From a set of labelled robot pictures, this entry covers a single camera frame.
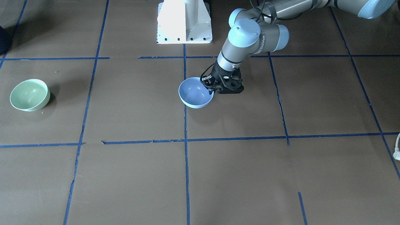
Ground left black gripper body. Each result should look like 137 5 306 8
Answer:
210 65 244 94

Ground blue bowl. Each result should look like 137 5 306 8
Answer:
178 77 214 109

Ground green bowl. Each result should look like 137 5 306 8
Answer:
10 79 51 112

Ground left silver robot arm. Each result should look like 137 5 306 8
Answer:
200 0 394 95

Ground dark object at table edge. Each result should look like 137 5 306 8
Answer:
0 27 12 54

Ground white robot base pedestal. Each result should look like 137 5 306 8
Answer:
156 0 213 44

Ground white plug with cable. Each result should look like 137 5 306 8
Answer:
392 133 400 161

